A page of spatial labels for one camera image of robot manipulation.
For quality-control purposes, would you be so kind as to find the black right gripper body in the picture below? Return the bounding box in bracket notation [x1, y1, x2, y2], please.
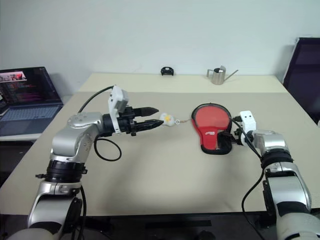
[229, 121, 248, 147]

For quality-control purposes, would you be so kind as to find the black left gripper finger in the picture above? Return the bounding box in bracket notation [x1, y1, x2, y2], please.
[136, 119, 165, 133]
[138, 106, 160, 118]

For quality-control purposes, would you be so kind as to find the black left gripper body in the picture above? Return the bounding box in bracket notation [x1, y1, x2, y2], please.
[116, 106, 144, 137]

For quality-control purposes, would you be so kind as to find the black red paddle case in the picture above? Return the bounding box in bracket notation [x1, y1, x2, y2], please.
[191, 102, 234, 156]

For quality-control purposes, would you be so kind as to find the white yellow plush zipper charm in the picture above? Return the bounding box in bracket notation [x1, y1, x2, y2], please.
[159, 112, 181, 127]

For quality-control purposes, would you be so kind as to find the red table tennis paddle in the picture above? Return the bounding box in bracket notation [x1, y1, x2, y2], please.
[194, 105, 231, 133]

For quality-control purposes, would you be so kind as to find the small black clamp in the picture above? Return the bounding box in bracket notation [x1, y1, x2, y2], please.
[160, 66, 175, 77]

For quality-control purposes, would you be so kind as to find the metal watering can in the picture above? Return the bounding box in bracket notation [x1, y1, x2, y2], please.
[206, 65, 240, 86]

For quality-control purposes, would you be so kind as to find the black chair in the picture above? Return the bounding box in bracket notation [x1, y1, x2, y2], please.
[283, 37, 320, 126]

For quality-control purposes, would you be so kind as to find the open laptop computer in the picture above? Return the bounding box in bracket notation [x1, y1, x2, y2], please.
[0, 66, 65, 137]

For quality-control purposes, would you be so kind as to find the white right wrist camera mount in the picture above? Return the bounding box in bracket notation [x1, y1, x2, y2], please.
[239, 110, 257, 133]

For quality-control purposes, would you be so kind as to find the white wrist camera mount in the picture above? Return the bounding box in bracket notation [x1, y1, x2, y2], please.
[239, 110, 257, 133]
[107, 84, 131, 134]

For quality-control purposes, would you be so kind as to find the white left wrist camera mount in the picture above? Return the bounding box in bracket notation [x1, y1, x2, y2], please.
[107, 84, 131, 134]

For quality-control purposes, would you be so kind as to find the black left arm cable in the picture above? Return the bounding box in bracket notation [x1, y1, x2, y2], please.
[79, 85, 123, 162]

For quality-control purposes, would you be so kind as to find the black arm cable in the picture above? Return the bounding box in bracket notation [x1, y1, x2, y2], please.
[231, 117, 266, 240]
[79, 85, 123, 162]

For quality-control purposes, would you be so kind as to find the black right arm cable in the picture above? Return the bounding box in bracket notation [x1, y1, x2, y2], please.
[231, 117, 266, 240]

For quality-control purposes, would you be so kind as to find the black table frame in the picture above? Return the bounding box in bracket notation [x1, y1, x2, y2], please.
[82, 211, 277, 232]

